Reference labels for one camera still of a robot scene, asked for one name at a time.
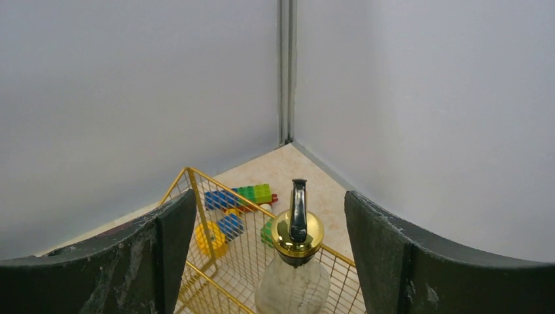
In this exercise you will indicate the blue toy block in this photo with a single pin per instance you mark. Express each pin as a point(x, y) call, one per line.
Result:
point(220, 200)

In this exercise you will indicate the gold wire basket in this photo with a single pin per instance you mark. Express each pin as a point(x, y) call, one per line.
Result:
point(227, 258)

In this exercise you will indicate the green toy block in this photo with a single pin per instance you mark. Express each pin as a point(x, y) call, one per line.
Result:
point(266, 233)

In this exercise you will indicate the glass oil bottle dark liquid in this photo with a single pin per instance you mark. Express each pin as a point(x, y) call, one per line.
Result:
point(294, 281)

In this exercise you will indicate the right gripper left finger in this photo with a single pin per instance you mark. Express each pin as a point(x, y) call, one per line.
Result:
point(135, 267)

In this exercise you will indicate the green lego brick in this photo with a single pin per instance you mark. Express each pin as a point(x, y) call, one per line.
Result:
point(258, 194)

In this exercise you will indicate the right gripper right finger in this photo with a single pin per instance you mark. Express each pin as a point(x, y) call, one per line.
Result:
point(404, 268)

